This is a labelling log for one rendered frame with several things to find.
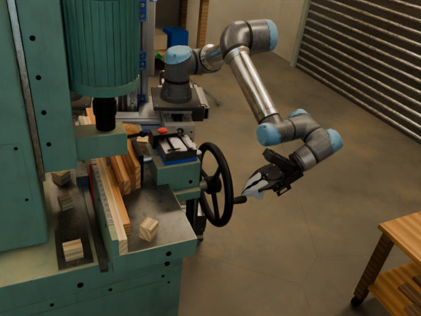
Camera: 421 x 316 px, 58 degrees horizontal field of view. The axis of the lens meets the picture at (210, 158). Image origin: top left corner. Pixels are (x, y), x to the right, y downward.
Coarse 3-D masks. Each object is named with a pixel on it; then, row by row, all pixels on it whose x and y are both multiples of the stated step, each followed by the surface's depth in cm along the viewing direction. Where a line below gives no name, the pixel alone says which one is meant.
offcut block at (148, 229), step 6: (144, 222) 93; (150, 222) 93; (156, 222) 93; (144, 228) 92; (150, 228) 91; (156, 228) 94; (144, 234) 93; (150, 234) 92; (156, 234) 95; (150, 240) 93
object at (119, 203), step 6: (90, 108) 138; (90, 114) 134; (90, 120) 131; (114, 180) 105; (114, 186) 103; (114, 192) 101; (120, 198) 99; (120, 204) 97; (120, 210) 96; (120, 216) 94; (126, 216) 94; (126, 222) 92; (126, 228) 93; (126, 234) 94
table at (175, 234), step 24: (144, 168) 118; (144, 192) 108; (168, 192) 109; (192, 192) 116; (144, 216) 100; (168, 216) 101; (144, 240) 93; (168, 240) 94; (192, 240) 96; (120, 264) 90; (144, 264) 94
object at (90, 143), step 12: (84, 132) 100; (96, 132) 100; (108, 132) 101; (120, 132) 101; (84, 144) 99; (96, 144) 100; (108, 144) 102; (120, 144) 103; (84, 156) 101; (96, 156) 102; (108, 156) 104
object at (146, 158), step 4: (132, 140) 113; (136, 140) 113; (132, 144) 112; (136, 144) 111; (136, 148) 110; (136, 152) 109; (140, 152) 108; (140, 156) 107; (144, 156) 112; (148, 156) 113; (152, 156) 113; (140, 160) 107; (144, 160) 112; (148, 160) 113; (140, 164) 108; (140, 168) 109; (140, 172) 110; (140, 176) 111; (140, 180) 111
